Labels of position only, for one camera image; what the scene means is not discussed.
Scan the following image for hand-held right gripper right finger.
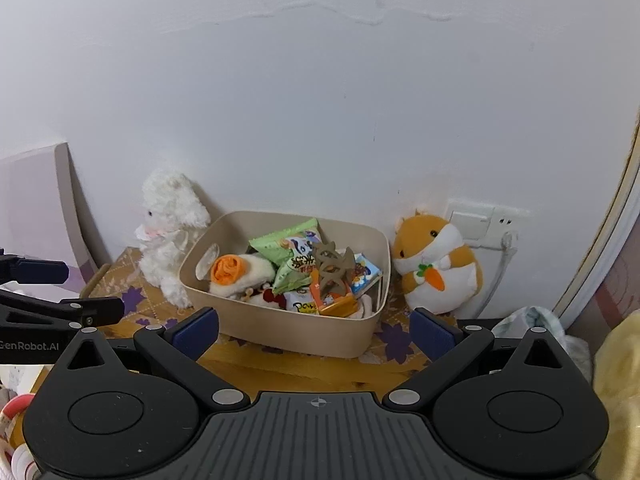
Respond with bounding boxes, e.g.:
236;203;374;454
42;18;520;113
382;306;576;413

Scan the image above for white plug with cable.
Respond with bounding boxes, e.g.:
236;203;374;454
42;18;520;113
475;231;521;318

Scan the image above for yellow fleece blanket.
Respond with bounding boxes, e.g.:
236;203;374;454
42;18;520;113
590;310;640;480

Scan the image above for white lamb plush toy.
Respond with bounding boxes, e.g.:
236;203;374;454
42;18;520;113
135;167;212;308

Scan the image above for white cat plush red bow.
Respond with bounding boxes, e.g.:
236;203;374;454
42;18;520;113
245;285;288;311

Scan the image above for light blue cushion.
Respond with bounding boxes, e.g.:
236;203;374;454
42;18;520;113
492;305;593;391

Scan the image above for blue cartoon snack box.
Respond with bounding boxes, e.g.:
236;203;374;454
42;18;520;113
350;254;383;297

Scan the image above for brown hair claw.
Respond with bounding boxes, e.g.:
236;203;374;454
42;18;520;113
311;242;355;306

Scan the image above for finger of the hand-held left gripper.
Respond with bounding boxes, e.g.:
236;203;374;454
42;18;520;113
0;290;125;331
0;249;70;285

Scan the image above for orange bottle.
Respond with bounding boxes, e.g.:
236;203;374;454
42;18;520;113
310;280;358;317

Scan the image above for pink white headphones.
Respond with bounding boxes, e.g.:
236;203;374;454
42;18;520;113
0;392;38;480

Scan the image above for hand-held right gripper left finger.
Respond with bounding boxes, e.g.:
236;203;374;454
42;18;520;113
62;306;251;413

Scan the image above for pink headboard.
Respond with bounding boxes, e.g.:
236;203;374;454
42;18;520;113
0;142;101;296

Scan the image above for light green snack bag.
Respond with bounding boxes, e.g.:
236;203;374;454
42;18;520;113
248;217;321;261

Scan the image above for brown purple flower mat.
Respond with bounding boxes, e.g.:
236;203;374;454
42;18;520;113
82;246;451;366

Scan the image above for orange scrunchie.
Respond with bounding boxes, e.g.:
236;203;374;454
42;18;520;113
211;255;249;285

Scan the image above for white green snack packet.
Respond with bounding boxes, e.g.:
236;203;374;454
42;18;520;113
286;299;322;317

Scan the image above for beige plastic storage bin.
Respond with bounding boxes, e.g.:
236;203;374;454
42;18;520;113
178;210;391;359

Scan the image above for orange hamster plush toy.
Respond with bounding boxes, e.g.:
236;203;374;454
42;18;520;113
391;208;485;316

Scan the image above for cream door frame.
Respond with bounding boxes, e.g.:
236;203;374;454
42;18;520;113
552;125;640;328

